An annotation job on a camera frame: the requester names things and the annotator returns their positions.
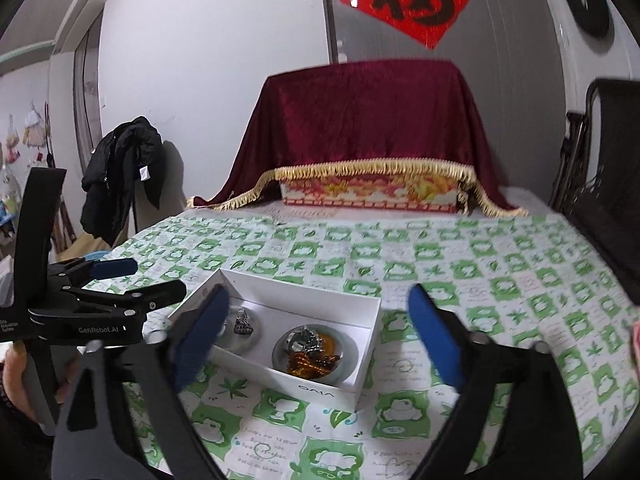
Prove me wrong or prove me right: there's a printed decorative box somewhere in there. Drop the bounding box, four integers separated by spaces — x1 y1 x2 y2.
280 172 473 215

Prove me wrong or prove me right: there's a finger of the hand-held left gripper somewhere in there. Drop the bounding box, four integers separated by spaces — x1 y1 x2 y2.
60 280 187 318
47 257 138 288

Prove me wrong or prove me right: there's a person's left hand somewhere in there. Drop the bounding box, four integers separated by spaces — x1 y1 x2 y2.
0 349 28 411

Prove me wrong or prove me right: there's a black folding chair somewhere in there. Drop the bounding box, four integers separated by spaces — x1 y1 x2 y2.
547 77 640 306

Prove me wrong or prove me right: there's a silver chain bracelet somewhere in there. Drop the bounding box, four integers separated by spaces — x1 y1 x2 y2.
285 327 326 358

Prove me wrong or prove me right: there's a green jade bangle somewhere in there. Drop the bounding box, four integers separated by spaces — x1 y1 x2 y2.
271 326 360 388

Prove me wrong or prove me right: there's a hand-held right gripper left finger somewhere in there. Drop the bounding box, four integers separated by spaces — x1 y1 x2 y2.
50 284 232 480

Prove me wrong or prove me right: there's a hanging woven ornament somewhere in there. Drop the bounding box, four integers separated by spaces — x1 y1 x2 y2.
22 102 48 148

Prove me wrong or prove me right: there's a maroon velvet cloth gold fringe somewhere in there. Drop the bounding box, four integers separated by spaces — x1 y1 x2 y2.
186 58 530 218

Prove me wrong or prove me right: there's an amber bead bracelet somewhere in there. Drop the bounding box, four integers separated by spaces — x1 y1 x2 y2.
286 350 343 377

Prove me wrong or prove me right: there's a green patterned tablecloth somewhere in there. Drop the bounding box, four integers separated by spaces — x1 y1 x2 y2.
80 207 640 480

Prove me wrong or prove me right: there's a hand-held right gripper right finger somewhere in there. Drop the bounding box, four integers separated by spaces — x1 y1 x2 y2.
407 284 601 480

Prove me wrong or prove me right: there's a white cardboard box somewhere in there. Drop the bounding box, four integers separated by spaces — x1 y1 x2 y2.
167 267 383 413

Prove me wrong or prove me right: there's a black jacket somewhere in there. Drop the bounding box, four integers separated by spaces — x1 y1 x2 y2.
80 116 166 248

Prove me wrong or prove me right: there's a white bangle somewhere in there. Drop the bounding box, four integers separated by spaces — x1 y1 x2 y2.
215 310 261 353

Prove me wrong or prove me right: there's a silver pendant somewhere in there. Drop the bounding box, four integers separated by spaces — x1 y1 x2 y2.
231 307 255 336

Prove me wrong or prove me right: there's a red wall poster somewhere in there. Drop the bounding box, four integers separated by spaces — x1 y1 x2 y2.
340 0 477 51

